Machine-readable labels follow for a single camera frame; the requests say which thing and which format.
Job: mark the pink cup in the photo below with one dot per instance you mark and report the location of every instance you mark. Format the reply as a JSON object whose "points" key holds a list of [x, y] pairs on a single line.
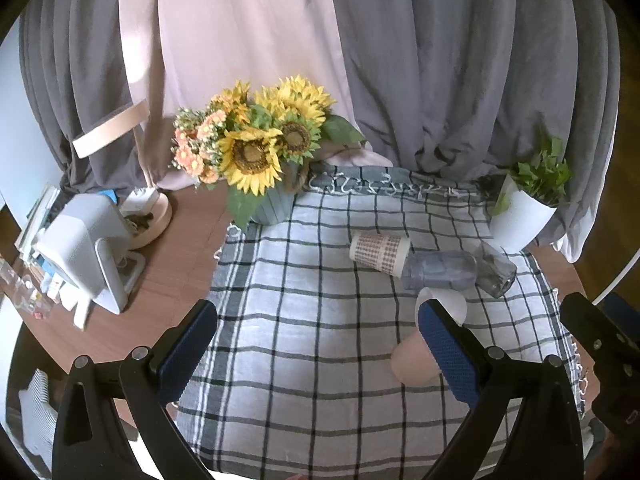
{"points": [[412, 360]]}

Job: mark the white plant pot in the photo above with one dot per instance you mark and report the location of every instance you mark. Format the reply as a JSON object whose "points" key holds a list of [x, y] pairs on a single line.
{"points": [[520, 217]]}

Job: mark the blue-grey ribbed vase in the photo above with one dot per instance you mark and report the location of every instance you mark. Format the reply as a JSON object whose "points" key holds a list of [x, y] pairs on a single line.
{"points": [[272, 205]]}

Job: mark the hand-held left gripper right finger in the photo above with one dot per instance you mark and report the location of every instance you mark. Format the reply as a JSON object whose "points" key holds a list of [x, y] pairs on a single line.
{"points": [[445, 355]]}

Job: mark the stack of books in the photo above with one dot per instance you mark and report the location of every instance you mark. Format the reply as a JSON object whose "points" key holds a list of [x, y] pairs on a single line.
{"points": [[35, 225]]}

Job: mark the clear bluish plastic cup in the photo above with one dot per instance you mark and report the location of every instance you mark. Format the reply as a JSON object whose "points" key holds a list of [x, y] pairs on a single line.
{"points": [[437, 270]]}

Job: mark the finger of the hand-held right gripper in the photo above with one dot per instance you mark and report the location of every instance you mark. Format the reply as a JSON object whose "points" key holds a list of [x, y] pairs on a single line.
{"points": [[595, 332]]}

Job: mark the green leafy plant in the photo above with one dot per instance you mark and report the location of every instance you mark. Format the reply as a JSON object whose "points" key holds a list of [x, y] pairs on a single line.
{"points": [[542, 172]]}

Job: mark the artificial sunflower bouquet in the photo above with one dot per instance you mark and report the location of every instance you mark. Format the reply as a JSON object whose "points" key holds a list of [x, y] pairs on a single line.
{"points": [[250, 155]]}

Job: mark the clear glass cup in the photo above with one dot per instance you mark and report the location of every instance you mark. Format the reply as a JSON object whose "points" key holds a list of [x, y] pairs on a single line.
{"points": [[495, 270]]}

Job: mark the grey curtain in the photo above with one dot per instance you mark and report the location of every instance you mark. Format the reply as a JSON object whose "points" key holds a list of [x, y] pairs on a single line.
{"points": [[475, 70], [80, 60]]}

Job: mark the white desktop appliance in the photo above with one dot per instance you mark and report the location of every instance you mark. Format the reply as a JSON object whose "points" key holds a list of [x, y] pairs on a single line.
{"points": [[80, 240]]}

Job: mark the white cup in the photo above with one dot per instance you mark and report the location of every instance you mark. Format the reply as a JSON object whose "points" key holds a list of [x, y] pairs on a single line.
{"points": [[452, 302]]}

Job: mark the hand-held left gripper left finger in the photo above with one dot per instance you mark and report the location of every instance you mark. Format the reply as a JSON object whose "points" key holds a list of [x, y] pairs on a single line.
{"points": [[189, 347]]}

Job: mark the pink desk lamp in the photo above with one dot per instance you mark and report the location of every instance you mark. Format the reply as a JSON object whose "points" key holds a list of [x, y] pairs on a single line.
{"points": [[110, 127]]}

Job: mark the patterned paper cup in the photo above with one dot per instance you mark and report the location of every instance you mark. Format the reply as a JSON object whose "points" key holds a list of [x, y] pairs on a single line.
{"points": [[380, 254]]}

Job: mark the pink curtain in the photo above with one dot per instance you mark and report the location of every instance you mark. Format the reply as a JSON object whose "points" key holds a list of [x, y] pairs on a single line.
{"points": [[240, 30]]}

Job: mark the clear plastic bag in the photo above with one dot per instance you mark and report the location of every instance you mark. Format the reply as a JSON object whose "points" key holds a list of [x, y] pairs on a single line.
{"points": [[25, 290]]}

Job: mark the black white checked cloth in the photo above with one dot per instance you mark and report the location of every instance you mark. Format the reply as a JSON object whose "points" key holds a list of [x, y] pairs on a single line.
{"points": [[310, 335]]}

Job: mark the white striped cushion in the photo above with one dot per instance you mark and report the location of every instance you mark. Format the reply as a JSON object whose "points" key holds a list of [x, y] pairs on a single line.
{"points": [[37, 415]]}

